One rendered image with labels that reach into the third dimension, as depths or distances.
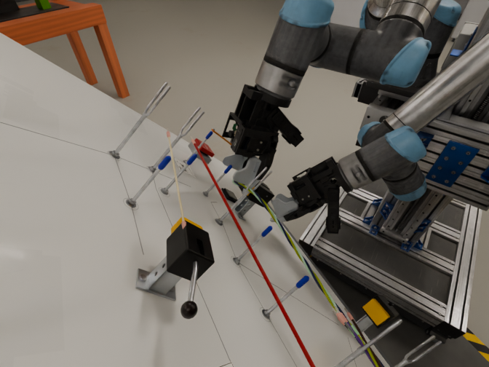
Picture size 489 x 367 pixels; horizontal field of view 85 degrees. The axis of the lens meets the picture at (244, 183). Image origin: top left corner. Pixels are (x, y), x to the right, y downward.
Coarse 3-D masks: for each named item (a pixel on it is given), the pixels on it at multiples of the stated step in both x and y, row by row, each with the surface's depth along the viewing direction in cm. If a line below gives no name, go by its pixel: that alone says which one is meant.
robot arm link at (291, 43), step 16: (288, 0) 39; (304, 0) 38; (320, 0) 38; (288, 16) 39; (304, 16) 39; (320, 16) 39; (288, 32) 40; (304, 32) 40; (320, 32) 41; (272, 48) 42; (288, 48) 41; (304, 48) 41; (320, 48) 44; (288, 64) 42; (304, 64) 43
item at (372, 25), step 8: (368, 0) 83; (376, 0) 79; (384, 0) 77; (368, 8) 83; (376, 8) 81; (384, 8) 79; (368, 16) 85; (376, 16) 82; (360, 24) 89; (368, 24) 87; (376, 24) 85
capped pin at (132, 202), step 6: (168, 156) 34; (162, 162) 34; (168, 162) 34; (162, 168) 34; (156, 174) 34; (150, 180) 35; (144, 186) 35; (138, 192) 35; (132, 198) 35; (132, 204) 35
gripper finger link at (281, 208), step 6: (276, 204) 65; (282, 204) 64; (288, 204) 63; (294, 204) 63; (276, 210) 65; (282, 210) 65; (288, 210) 64; (294, 210) 62; (276, 216) 67; (282, 216) 64
